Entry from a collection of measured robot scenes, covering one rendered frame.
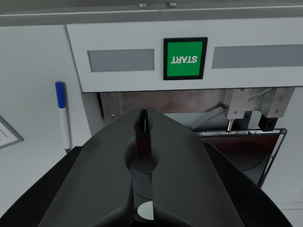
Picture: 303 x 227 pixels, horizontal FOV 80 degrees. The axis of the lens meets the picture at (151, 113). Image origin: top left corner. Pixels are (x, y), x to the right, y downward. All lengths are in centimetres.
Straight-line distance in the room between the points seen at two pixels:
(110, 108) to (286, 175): 61
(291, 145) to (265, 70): 39
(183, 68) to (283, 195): 68
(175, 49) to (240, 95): 17
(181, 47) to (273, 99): 23
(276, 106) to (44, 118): 42
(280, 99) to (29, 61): 42
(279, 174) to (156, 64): 59
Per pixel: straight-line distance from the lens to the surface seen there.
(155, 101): 37
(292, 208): 89
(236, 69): 29
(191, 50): 26
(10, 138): 39
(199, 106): 40
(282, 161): 70
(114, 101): 35
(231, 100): 38
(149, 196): 56
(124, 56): 26
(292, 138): 65
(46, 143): 37
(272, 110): 43
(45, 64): 29
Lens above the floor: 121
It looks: 58 degrees down
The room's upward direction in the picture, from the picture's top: 179 degrees clockwise
